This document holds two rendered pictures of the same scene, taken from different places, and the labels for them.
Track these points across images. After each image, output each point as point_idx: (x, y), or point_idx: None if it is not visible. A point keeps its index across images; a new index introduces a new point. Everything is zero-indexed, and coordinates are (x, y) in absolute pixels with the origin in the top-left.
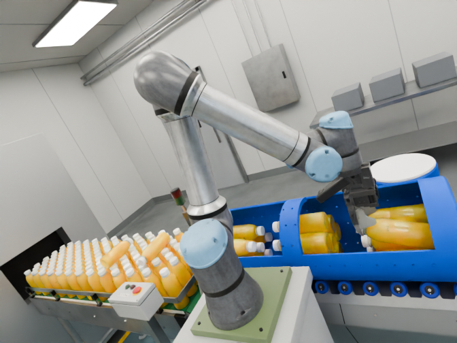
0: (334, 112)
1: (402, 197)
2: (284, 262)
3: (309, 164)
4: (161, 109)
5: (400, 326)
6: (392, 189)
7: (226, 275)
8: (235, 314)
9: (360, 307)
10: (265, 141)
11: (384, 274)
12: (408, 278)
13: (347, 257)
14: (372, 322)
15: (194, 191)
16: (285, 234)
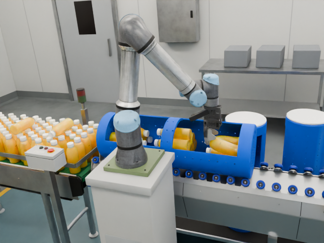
0: (212, 74)
1: (236, 132)
2: None
3: (192, 96)
4: (125, 43)
5: (211, 198)
6: (231, 126)
7: (135, 140)
8: (133, 161)
9: (194, 186)
10: (175, 79)
11: (211, 167)
12: (222, 170)
13: (195, 154)
14: (197, 195)
15: (126, 93)
16: (165, 135)
